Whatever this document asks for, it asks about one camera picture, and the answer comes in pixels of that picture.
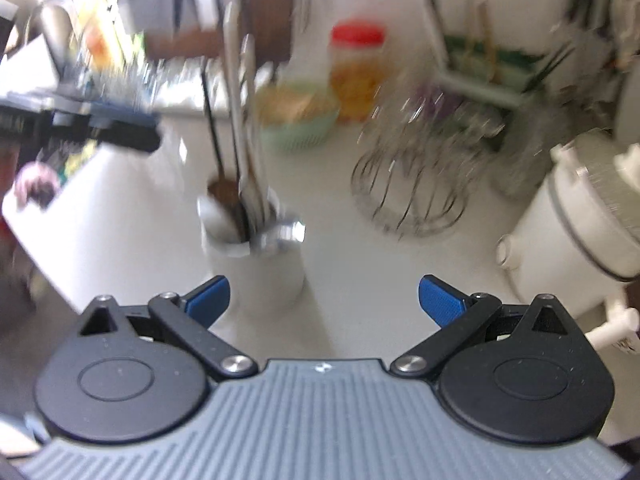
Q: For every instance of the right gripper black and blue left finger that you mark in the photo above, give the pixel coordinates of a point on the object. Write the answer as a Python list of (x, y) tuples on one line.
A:
[(165, 339)]

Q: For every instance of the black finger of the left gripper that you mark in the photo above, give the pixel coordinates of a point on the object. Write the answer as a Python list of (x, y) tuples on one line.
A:
[(42, 116)]

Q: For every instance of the green basket of sticks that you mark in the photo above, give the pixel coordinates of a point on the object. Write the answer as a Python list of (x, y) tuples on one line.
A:
[(296, 115)]

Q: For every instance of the brown wooden spoon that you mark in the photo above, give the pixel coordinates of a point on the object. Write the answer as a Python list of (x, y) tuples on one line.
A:
[(227, 193)]

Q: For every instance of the large metal spoon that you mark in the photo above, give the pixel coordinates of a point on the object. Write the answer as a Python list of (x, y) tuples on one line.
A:
[(281, 235)]

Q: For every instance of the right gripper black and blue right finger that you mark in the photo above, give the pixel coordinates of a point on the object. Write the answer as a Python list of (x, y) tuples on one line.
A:
[(479, 336)]

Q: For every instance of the white ceramic utensil crock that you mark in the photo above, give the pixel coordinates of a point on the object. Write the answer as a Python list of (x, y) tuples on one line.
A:
[(261, 284)]

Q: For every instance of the wire glass drying rack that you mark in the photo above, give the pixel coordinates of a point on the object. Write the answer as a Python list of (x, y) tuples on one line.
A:
[(428, 149)]

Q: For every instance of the black metal shelf rack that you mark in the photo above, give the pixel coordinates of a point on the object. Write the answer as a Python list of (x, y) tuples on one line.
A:
[(152, 31)]

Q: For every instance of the white long chopstick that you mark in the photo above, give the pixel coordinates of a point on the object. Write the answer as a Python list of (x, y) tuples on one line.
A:
[(253, 193)]

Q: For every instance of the green white utensil drainer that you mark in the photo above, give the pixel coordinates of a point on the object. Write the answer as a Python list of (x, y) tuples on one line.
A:
[(475, 66)]

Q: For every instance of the black chopstick left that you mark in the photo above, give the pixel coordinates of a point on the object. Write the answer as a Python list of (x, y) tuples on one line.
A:
[(209, 114)]

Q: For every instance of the white ceramic soup spoon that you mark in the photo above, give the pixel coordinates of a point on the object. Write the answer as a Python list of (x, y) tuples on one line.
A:
[(217, 221)]

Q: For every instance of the red-lid plastic jar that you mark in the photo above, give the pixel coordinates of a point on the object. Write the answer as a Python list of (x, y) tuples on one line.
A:
[(357, 72)]

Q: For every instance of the chrome kitchen faucet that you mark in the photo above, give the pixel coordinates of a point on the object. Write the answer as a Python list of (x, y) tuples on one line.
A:
[(57, 21)]

